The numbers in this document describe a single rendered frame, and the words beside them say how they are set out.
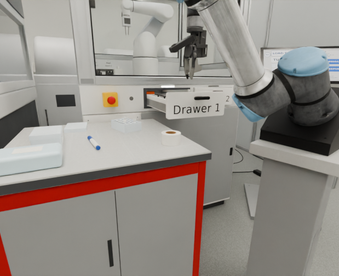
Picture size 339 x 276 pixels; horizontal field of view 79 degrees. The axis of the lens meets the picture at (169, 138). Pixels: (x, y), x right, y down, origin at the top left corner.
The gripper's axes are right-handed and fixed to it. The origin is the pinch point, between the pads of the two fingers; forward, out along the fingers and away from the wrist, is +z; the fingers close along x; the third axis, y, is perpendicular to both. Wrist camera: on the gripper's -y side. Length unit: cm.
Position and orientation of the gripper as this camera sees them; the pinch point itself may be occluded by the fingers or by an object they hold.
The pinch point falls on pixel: (188, 76)
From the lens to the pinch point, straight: 100.3
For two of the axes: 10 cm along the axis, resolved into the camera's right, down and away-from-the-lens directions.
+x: -4.0, -3.0, 8.7
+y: 9.2, -1.1, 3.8
